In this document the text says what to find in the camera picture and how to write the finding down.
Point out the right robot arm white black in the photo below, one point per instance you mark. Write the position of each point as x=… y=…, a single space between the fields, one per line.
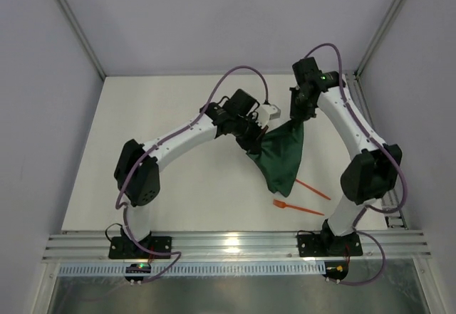
x=372 y=171

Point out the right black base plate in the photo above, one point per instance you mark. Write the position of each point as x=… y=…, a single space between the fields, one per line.
x=313 y=245

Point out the right aluminium corner post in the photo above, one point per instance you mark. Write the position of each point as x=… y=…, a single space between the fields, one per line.
x=381 y=32

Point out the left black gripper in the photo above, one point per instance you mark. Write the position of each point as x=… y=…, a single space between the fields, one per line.
x=252 y=137

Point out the aluminium corner post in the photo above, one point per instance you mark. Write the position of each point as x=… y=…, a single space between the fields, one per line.
x=81 y=37
x=381 y=32

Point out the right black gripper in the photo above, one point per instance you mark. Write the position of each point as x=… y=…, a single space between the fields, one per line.
x=301 y=111

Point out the aluminium front rail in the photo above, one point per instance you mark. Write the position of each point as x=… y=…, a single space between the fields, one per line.
x=226 y=246

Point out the slotted grey cable duct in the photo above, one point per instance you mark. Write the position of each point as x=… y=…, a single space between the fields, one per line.
x=182 y=269

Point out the left aluminium corner post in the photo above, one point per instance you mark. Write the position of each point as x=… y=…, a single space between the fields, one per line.
x=81 y=37

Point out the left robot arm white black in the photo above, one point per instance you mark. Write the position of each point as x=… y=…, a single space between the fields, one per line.
x=140 y=164

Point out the dark green cloth napkin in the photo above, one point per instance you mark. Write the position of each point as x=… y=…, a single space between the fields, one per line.
x=278 y=156

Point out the right aluminium side rail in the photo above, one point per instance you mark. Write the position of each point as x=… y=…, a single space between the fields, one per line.
x=396 y=198

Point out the orange plastic fork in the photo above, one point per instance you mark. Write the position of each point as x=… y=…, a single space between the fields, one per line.
x=283 y=205

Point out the orange plastic knife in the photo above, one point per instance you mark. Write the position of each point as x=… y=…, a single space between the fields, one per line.
x=321 y=194

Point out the black controller board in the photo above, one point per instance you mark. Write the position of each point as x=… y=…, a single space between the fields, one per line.
x=335 y=271
x=136 y=273

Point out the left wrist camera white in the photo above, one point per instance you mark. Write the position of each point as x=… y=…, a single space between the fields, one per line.
x=266 y=113

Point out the right black controller board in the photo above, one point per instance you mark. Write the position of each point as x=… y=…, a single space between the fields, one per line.
x=335 y=271

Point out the left black controller board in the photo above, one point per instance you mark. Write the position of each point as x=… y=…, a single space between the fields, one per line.
x=136 y=273

